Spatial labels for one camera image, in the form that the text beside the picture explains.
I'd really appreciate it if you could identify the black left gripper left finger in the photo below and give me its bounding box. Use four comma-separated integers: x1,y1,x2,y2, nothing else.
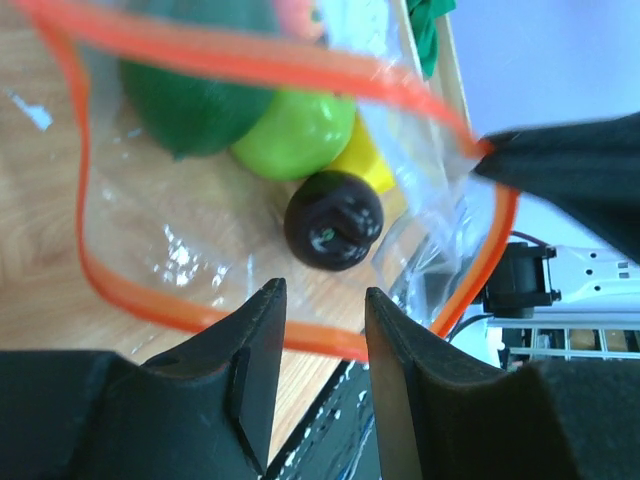
1,279,287,479

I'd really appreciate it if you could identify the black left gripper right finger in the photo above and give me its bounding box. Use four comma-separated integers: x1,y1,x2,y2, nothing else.
365,288,639,479

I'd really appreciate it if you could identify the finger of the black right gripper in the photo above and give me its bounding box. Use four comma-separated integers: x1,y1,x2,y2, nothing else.
475,113,639,262

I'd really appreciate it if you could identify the clear zip top bag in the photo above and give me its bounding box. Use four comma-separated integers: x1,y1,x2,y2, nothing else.
16,1,518,361

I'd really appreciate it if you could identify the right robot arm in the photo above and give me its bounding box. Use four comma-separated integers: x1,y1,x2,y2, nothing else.
474,113,639,319

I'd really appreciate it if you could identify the green tank top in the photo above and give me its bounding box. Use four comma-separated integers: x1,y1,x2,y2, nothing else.
405,0,457,80

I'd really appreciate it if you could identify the fake dark purple fruit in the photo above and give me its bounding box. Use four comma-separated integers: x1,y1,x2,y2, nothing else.
283,170,384,272

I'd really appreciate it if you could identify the fake yellow lemon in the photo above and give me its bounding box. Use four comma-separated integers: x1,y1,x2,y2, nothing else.
326,112,396,196

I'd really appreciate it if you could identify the fake green lime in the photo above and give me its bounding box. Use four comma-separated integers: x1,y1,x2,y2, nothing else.
231,90,356,181

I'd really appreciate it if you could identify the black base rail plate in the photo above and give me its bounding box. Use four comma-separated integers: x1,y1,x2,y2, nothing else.
264,361,382,480

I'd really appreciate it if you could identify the wooden rack base frame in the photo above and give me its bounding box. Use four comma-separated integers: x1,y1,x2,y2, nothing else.
399,9,473,151

